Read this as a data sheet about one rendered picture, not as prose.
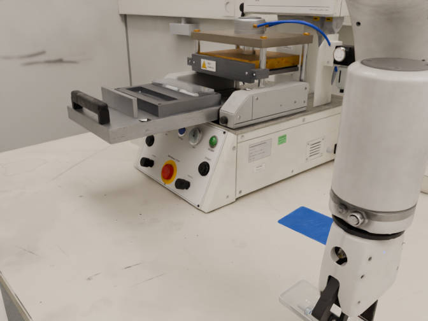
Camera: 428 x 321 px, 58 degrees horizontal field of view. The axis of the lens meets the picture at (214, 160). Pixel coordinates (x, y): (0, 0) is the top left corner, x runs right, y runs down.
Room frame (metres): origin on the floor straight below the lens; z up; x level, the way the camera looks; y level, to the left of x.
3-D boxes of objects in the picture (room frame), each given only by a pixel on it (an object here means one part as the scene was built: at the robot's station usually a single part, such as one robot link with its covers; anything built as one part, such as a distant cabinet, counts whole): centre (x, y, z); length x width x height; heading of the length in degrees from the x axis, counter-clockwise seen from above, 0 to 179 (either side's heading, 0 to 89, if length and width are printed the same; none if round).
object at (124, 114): (0.85, 0.15, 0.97); 0.30 x 0.22 x 0.08; 129
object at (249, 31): (1.05, -0.13, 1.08); 0.31 x 0.24 x 0.13; 39
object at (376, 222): (0.36, -0.16, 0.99); 0.09 x 0.08 x 0.03; 130
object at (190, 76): (1.11, 0.05, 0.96); 0.25 x 0.05 x 0.07; 129
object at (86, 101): (0.76, 0.25, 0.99); 0.15 x 0.02 x 0.04; 39
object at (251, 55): (1.03, -0.09, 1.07); 0.22 x 0.17 x 0.10; 39
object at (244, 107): (0.89, -0.12, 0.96); 0.26 x 0.05 x 0.07; 129
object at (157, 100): (0.88, 0.11, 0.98); 0.20 x 0.17 x 0.03; 39
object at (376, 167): (0.36, -0.17, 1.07); 0.09 x 0.08 x 0.13; 153
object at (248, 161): (1.02, -0.10, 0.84); 0.53 x 0.37 x 0.17; 129
